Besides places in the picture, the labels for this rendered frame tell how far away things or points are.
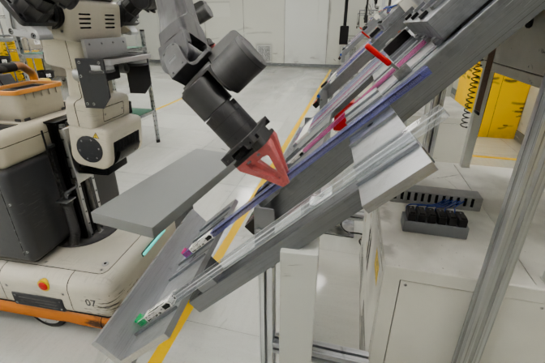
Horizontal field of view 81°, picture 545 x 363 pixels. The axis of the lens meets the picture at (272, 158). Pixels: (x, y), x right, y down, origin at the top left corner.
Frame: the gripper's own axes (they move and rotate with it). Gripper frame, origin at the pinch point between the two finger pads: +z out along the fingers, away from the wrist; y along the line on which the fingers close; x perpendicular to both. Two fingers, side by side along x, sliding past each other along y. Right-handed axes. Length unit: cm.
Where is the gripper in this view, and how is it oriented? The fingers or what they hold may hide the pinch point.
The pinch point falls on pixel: (284, 178)
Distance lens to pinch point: 50.7
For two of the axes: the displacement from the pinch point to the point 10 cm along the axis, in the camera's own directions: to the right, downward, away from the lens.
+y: 1.8, -3.7, 9.1
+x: -7.2, 5.9, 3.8
